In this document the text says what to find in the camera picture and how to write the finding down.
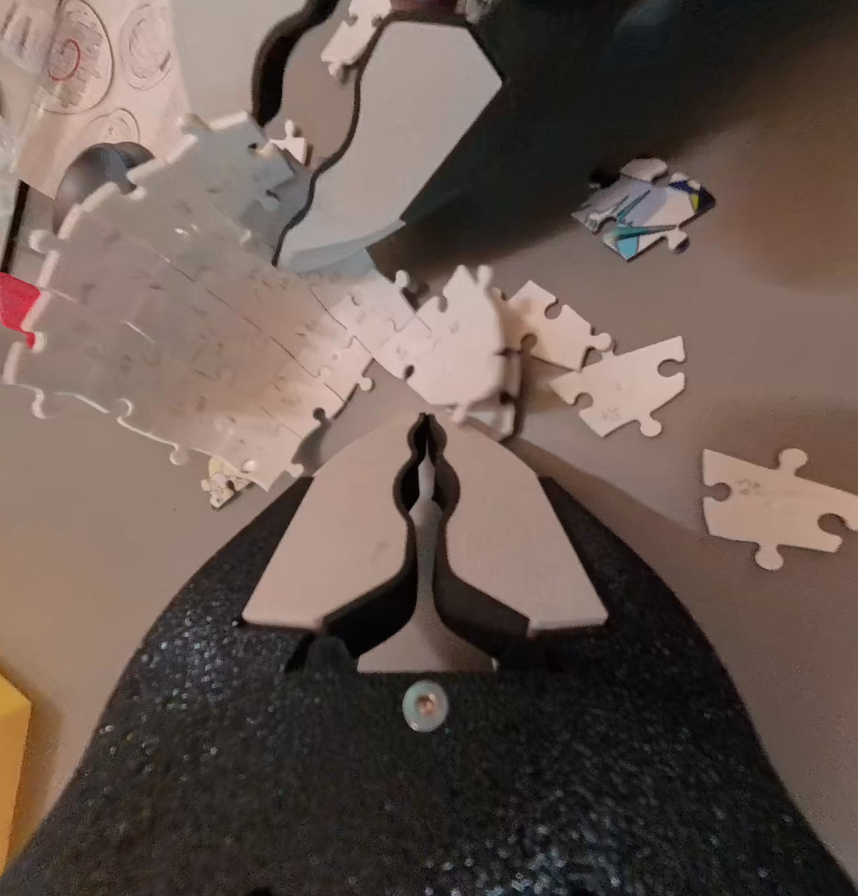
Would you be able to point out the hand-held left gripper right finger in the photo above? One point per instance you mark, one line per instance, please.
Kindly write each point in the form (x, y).
(520, 546)

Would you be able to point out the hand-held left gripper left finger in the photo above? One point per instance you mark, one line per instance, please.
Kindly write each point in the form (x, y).
(331, 546)

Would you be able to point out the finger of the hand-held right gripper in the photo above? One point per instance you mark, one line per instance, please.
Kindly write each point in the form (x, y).
(415, 140)
(275, 63)

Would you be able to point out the colourful printed puzzle piece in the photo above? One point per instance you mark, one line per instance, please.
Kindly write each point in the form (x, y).
(646, 206)

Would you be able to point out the scatter of white pieces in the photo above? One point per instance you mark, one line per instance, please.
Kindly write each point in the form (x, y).
(772, 504)

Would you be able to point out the bowl-shaped assembled puzzle section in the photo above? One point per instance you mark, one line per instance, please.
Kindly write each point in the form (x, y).
(177, 315)

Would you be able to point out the yellow printed puzzle piece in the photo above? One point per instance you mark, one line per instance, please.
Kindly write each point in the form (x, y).
(222, 484)

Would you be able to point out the black round ball stand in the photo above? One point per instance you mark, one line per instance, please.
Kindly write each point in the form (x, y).
(100, 168)

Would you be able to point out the white instruction leaflet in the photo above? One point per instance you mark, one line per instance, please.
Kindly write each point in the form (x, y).
(100, 84)

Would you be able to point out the small red plastic object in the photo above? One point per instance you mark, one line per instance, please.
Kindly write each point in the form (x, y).
(12, 304)

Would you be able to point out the yellow plastic bin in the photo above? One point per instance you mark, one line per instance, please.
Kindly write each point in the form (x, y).
(2, 756)

